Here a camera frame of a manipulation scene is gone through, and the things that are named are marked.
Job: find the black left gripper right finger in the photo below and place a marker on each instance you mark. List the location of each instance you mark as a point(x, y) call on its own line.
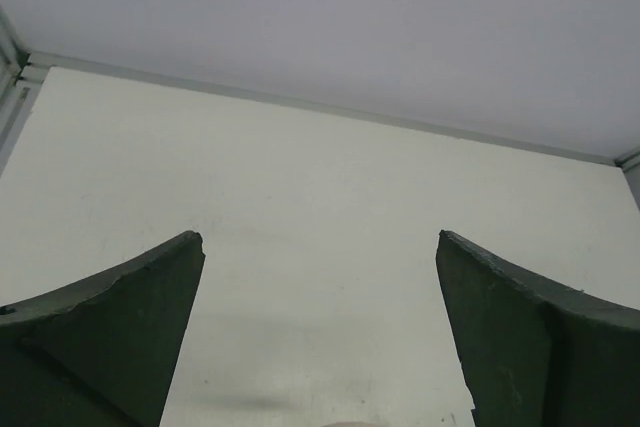
point(533, 351)

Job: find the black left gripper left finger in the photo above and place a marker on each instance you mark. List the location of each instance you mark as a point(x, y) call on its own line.
point(101, 351)

